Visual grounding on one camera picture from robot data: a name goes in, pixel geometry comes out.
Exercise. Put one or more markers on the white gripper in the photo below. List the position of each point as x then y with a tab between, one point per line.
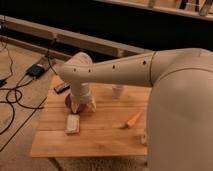
81	94

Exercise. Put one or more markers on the dark ceramic bowl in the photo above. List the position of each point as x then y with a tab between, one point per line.
68	103

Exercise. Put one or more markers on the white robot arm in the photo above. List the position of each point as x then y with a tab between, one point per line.
179	122

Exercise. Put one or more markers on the beige sponge block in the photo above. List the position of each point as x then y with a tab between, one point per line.
72	125

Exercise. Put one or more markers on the small white cup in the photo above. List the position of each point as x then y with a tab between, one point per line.
117	91

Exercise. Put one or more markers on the wooden table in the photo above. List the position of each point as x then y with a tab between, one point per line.
101	132

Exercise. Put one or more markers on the orange carrot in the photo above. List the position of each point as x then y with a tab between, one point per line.
131	122

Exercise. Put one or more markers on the black power adapter box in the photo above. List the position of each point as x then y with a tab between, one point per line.
35	70

